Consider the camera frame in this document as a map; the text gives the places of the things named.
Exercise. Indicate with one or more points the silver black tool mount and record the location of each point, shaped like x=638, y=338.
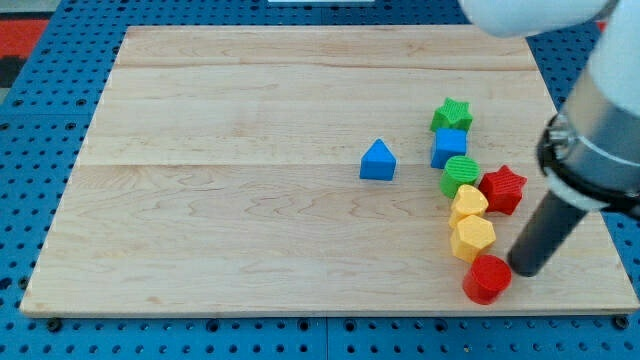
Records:
x=589, y=151

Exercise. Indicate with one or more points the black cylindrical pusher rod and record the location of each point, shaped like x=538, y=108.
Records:
x=548, y=227

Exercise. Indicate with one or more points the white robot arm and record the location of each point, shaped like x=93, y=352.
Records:
x=614, y=62

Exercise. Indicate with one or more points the red star block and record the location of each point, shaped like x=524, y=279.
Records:
x=503, y=190

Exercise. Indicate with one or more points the green star block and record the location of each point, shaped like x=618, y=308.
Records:
x=452, y=114

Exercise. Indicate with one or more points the yellow hexagon block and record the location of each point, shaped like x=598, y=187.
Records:
x=471, y=236

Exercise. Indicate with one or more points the red cylinder block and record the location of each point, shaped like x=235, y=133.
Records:
x=487, y=278

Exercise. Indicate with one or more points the yellow heart block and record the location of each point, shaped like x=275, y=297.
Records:
x=468, y=201

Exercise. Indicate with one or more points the green cylinder block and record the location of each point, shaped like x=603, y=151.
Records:
x=458, y=170

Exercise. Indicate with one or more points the blue cube block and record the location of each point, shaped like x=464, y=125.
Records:
x=447, y=143

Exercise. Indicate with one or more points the blue triangle block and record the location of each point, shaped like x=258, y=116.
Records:
x=378, y=162

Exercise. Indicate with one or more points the wooden board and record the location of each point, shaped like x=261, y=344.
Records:
x=219, y=177

